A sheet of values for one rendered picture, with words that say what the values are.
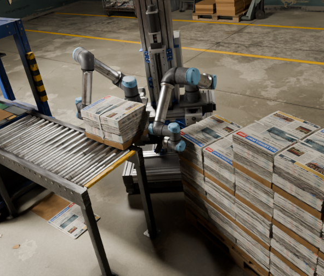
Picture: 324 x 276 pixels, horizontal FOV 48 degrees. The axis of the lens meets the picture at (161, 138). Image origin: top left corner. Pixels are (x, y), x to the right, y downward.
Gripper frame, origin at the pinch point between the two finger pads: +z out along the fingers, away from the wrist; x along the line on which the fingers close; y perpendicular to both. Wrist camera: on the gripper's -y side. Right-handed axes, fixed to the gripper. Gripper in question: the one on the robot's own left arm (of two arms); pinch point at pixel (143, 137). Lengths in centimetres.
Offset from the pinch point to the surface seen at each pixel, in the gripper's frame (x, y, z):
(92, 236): 66, -39, -8
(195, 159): -4.6, -8.3, -41.9
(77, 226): 39, -80, 51
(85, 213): 67, -19, -9
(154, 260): 31, -81, -26
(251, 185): 12, -1, -90
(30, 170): 67, -5, 42
